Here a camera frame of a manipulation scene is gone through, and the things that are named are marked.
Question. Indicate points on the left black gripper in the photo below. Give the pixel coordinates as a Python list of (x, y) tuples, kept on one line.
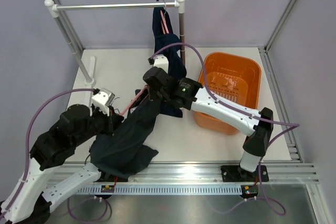
[(112, 120)]

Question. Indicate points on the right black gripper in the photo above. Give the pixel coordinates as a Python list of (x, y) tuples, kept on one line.
[(151, 93)]

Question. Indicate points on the pink hanger with green shorts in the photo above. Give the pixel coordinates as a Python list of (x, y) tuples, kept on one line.
[(134, 100)]

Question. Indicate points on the dark green shorts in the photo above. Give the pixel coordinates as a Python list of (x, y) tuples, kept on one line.
[(124, 154)]

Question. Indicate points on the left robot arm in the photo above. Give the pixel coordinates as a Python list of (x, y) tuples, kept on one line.
[(35, 202)]

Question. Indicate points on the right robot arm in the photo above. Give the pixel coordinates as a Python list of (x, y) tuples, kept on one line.
[(192, 95)]

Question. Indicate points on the navy blue shorts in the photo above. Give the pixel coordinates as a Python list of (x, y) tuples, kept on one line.
[(176, 68)]

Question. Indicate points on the pink hanger with navy shorts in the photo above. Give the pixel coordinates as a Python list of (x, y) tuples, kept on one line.
[(163, 20)]

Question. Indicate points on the metal clothes rack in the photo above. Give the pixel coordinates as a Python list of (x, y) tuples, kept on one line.
[(88, 73)]

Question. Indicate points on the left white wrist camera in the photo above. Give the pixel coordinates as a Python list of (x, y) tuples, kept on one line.
[(103, 100)]

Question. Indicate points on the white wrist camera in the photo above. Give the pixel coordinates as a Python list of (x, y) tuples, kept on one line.
[(103, 100), (159, 61)]

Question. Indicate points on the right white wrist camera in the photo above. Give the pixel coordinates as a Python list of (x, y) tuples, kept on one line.
[(159, 61)]

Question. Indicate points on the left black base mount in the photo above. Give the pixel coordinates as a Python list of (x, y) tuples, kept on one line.
[(105, 177)]

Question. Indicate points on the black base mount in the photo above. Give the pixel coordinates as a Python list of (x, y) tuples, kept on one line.
[(234, 173), (105, 177)]

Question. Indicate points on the white slotted cable duct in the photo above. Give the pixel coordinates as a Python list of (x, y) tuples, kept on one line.
[(160, 190)]

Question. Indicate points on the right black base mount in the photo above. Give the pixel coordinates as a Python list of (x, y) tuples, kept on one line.
[(234, 173)]

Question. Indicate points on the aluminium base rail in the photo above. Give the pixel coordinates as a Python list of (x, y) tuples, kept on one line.
[(210, 172)]

